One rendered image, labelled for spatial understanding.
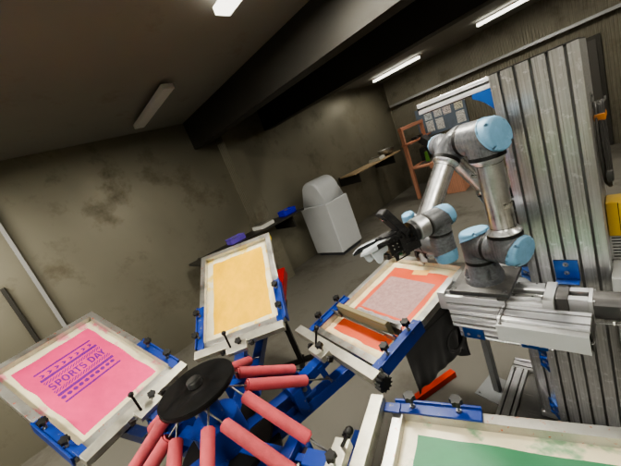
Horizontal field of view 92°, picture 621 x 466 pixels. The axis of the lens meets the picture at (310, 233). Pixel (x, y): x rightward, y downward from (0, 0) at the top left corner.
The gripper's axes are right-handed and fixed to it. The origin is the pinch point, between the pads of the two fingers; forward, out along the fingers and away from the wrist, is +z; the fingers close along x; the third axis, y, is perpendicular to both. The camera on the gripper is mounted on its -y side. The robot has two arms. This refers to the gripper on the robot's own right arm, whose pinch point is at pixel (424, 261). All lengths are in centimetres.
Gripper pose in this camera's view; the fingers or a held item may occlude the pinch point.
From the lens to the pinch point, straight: 203.7
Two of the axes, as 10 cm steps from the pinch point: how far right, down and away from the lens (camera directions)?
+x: 7.2, -5.5, 4.2
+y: 5.1, 0.2, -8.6
